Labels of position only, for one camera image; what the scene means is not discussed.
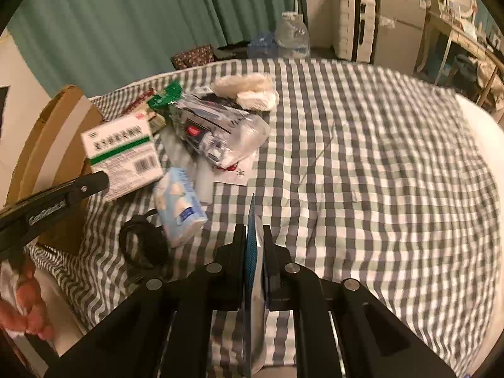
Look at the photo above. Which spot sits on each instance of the green curtain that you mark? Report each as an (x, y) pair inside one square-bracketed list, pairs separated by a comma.
[(118, 27)]

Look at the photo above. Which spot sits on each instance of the blue plastic bag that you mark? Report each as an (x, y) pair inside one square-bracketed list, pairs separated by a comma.
[(262, 45)]

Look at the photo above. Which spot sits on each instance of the person's left hand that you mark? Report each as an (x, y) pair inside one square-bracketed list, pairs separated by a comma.
[(31, 307)]

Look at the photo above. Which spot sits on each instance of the blue and white tissue pack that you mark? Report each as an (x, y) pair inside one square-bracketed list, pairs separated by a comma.
[(179, 204)]

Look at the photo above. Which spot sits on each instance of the green cloth item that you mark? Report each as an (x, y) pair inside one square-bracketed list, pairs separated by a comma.
[(167, 96)]

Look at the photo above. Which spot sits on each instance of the wooden desk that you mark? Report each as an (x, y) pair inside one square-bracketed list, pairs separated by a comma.
[(464, 47)]

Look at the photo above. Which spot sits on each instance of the red snack packet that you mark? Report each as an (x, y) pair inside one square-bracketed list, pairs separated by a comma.
[(139, 100)]

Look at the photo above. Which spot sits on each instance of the clear plastic bag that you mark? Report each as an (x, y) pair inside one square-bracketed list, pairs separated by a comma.
[(220, 130)]

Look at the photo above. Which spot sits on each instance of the beige lace cloth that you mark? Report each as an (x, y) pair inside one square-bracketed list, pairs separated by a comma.
[(258, 100), (242, 82)]

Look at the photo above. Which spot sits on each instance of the floral patterned box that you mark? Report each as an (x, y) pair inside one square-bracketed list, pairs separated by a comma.
[(193, 57)]

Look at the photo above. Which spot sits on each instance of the green and white medicine box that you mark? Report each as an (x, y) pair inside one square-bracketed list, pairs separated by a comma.
[(122, 157)]

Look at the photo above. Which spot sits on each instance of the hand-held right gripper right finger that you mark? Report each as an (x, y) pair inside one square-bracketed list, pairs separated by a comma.
[(267, 252)]

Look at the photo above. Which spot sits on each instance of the large clear water bottle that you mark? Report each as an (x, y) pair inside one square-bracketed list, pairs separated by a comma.
[(293, 35)]

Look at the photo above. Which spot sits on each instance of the white suitcase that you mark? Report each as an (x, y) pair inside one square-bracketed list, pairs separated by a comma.
[(352, 23)]

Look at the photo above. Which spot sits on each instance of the grey checkered blanket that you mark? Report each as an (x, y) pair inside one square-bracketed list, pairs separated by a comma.
[(374, 173)]

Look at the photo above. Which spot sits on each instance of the blue packet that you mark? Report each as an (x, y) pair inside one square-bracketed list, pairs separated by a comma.
[(254, 283)]

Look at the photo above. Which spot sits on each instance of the brown cardboard box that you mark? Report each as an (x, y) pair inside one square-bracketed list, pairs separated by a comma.
[(51, 138)]

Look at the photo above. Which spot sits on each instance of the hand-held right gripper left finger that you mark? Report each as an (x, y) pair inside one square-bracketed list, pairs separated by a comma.
[(240, 252)]

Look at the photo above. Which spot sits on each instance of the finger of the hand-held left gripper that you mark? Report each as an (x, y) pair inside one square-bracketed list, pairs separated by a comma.
[(88, 187)]

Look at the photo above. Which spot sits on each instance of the grey cabinet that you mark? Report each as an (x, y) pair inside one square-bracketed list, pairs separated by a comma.
[(399, 23)]

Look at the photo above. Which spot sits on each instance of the dark cloth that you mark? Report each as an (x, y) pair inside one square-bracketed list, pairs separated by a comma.
[(230, 52)]

